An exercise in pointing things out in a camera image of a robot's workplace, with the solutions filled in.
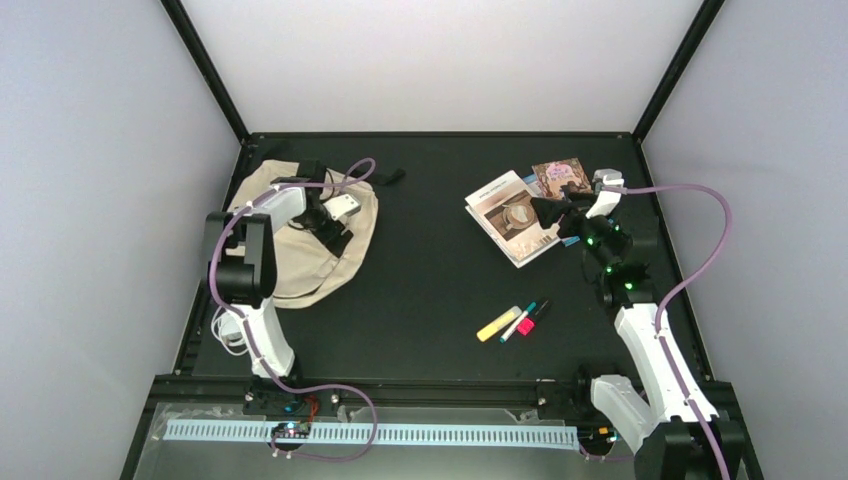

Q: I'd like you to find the pink story book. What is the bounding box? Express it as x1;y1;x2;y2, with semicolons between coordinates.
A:
532;158;592;199

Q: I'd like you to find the coffee cover book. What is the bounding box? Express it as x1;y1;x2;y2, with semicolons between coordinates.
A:
465;170;562;268

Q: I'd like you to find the beige canvas backpack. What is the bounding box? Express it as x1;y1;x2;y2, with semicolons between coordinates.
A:
226;158;407;310

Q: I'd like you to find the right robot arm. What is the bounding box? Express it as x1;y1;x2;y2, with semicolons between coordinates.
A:
531;169;745;479

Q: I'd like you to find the teal white marker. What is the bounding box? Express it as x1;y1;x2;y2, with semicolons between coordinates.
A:
499;302;537;343

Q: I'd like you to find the pink black highlighter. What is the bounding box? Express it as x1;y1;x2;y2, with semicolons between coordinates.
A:
516;298;551;336

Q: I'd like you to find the yellow highlighter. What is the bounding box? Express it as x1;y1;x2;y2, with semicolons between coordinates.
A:
476;306;522;342

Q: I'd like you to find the small circuit board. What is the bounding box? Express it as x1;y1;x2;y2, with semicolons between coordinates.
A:
271;421;312;442

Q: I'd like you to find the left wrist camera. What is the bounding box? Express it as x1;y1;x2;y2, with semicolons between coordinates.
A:
323;194;362;220

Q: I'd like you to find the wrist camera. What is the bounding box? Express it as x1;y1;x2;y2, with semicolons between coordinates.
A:
323;194;362;220
592;168;625;194

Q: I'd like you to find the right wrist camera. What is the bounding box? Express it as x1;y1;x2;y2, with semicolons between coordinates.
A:
592;168;625;194

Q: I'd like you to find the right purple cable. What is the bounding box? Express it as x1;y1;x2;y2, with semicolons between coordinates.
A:
579;184;733;480

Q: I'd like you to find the purple cable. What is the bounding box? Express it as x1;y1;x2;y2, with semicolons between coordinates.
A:
208;157;380;464
579;184;733;480

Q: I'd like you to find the white charger with cable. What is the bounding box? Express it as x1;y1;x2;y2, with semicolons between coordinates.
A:
210;307;248;357

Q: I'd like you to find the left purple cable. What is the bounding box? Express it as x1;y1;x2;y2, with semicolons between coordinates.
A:
208;157;380;464

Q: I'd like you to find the black frame rail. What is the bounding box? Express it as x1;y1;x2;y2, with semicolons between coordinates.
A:
119;374;763;480

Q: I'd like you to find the light blue slotted cable duct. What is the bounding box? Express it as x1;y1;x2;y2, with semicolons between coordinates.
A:
161;419;580;451

